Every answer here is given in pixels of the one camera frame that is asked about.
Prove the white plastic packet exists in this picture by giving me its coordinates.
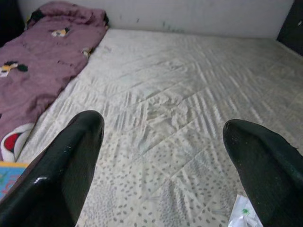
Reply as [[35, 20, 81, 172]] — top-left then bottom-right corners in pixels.
[[228, 194, 265, 227]]

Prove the white quilted mattress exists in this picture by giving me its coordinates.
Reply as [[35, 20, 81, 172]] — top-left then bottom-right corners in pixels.
[[16, 28, 303, 227]]

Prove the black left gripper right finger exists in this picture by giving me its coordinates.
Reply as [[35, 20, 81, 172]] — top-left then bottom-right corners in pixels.
[[223, 119, 303, 227]]

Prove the pink cartoon print blanket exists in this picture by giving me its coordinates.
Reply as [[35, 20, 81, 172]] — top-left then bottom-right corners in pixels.
[[0, 0, 109, 161]]

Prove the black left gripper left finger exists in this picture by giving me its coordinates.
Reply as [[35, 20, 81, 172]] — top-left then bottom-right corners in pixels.
[[0, 110, 106, 227]]

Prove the colourful children's book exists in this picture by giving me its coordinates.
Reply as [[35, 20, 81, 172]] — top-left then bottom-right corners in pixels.
[[0, 161, 30, 201]]

